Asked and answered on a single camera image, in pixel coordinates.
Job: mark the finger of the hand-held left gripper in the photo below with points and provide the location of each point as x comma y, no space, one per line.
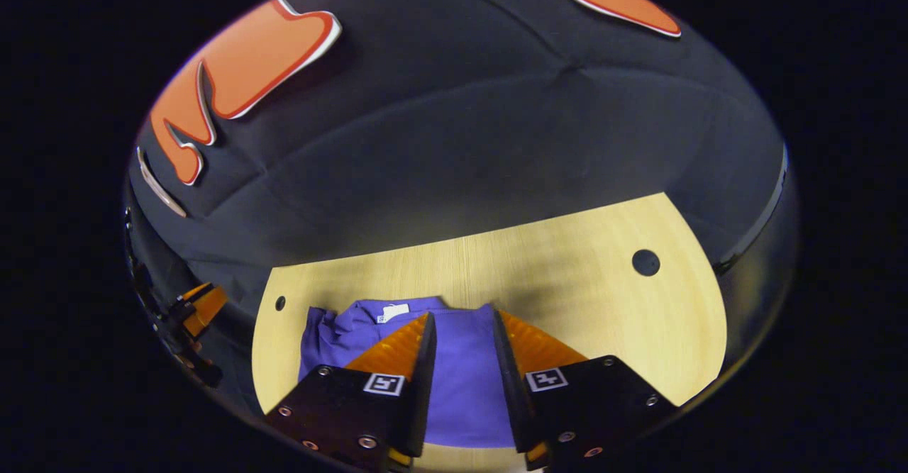
195,292
206,310

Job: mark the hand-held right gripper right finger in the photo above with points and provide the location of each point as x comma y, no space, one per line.
509,388

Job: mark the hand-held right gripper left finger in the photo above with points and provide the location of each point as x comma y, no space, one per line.
418,388

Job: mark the purple shirt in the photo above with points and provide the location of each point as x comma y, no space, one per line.
464,374

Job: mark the black backdrop cloth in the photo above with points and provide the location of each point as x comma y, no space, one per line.
461,140

